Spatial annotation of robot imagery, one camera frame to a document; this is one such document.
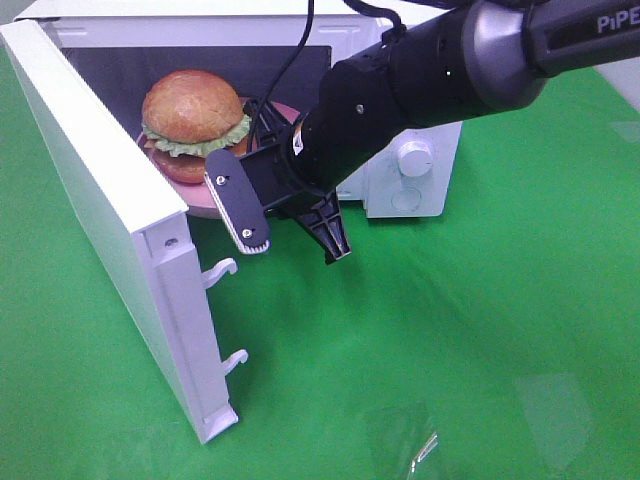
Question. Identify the lower white microwave knob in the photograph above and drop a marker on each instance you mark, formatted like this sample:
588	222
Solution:
415	159

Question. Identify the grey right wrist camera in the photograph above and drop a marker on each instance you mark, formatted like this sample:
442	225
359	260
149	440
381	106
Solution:
237	202

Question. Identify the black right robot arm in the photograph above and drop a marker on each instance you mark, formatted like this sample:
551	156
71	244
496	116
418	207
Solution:
477	58

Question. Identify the round microwave door button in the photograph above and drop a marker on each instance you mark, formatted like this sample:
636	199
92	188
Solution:
406	200

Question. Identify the clear plastic tape piece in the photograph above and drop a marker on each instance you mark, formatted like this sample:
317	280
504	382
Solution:
424	464

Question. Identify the white microwave door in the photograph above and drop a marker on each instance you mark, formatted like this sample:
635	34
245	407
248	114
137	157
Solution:
137	225

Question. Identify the white microwave oven body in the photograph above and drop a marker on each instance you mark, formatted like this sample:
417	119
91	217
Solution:
121	48

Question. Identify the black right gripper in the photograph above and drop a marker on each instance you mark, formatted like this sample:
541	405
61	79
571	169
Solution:
295	168

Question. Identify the burger with lettuce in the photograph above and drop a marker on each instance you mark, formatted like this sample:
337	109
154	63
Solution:
188	114

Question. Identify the pink round plate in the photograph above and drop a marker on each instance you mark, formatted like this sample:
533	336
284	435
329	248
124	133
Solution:
200	200

